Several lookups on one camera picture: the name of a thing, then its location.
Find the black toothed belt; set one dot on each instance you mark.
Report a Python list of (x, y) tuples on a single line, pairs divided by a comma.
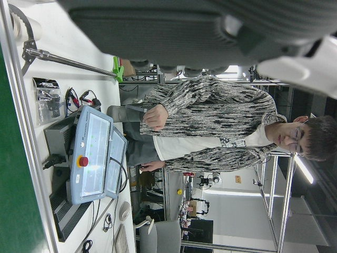
[(28, 29)]

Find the black bag of parts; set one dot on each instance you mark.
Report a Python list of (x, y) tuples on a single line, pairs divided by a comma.
[(48, 97)]

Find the white computer mouse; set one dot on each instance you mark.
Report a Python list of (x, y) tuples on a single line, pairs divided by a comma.
[(124, 211)]

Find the green plastic clamp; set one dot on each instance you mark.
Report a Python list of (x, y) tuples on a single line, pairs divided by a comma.
[(119, 69)]

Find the grey control box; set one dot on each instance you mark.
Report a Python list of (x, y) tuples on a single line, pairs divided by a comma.
[(56, 134), (68, 218)]

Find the blue-grey teach pendant red button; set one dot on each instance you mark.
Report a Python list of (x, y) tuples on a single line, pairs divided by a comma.
[(92, 147)]

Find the metal rod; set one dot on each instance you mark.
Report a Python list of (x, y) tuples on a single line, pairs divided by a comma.
[(73, 62)]

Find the grey office chair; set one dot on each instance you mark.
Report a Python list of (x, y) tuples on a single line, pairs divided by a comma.
[(163, 235)]

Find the aluminium frame rack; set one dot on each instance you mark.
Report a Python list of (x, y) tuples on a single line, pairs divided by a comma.
[(285, 200)]

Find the alligator clip leads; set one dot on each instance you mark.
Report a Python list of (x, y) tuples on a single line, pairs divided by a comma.
[(88, 98)]

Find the person in patterned cardigan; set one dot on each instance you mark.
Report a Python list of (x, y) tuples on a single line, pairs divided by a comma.
[(210, 110)]

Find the aluminium conveyor rail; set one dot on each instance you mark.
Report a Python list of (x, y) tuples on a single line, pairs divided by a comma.
[(29, 126)]

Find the white keyboard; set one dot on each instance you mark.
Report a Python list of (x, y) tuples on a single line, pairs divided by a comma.
[(121, 239)]

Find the thin-framed glasses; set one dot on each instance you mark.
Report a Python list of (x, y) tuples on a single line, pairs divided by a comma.
[(296, 135)]

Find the cardboard box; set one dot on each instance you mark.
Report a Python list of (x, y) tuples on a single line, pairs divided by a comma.
[(128, 68)]

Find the white paper cup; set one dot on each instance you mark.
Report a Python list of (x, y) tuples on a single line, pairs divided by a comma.
[(29, 26)]

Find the green conveyor belt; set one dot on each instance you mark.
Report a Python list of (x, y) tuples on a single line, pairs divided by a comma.
[(15, 171)]

